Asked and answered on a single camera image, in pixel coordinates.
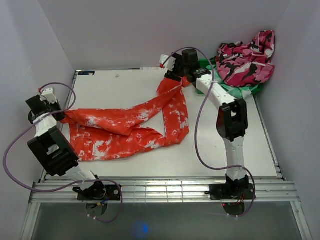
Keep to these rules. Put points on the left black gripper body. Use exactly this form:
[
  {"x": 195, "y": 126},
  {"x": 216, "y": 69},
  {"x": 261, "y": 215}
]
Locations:
[{"x": 54, "y": 107}]

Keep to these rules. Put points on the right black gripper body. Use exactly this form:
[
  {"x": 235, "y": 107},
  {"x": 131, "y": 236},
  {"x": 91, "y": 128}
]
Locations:
[{"x": 179, "y": 69}]

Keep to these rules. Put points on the orange white tie-dye trousers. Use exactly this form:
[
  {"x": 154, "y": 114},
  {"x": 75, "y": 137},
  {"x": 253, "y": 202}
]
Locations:
[{"x": 111, "y": 134}]

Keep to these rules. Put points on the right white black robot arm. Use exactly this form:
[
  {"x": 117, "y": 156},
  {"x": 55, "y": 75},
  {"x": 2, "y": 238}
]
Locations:
[{"x": 231, "y": 123}]

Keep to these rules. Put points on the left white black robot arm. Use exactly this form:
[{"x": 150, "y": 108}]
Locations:
[{"x": 54, "y": 151}]

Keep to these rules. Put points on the blue label sticker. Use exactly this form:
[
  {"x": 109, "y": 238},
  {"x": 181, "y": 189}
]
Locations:
[{"x": 86, "y": 73}]

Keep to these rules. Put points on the pink camouflage garment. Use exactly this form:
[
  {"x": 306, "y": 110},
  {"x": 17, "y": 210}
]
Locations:
[{"x": 247, "y": 65}]

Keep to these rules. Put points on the mint green white garment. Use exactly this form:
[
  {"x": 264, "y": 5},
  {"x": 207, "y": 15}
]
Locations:
[{"x": 237, "y": 92}]

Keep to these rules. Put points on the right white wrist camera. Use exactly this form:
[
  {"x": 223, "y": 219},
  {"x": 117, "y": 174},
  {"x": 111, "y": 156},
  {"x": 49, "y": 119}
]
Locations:
[{"x": 167, "y": 62}]

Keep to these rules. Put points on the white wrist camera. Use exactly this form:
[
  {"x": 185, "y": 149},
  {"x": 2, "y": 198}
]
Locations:
[
  {"x": 167, "y": 62},
  {"x": 48, "y": 96}
]

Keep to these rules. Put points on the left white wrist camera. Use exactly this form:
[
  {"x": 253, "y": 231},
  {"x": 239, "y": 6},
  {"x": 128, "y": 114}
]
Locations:
[{"x": 48, "y": 96}]

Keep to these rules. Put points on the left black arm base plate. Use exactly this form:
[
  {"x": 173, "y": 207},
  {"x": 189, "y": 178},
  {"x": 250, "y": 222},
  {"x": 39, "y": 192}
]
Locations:
[{"x": 112, "y": 193}]

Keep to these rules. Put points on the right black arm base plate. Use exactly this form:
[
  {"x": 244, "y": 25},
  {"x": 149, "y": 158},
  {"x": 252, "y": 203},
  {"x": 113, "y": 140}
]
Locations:
[{"x": 223, "y": 192}]

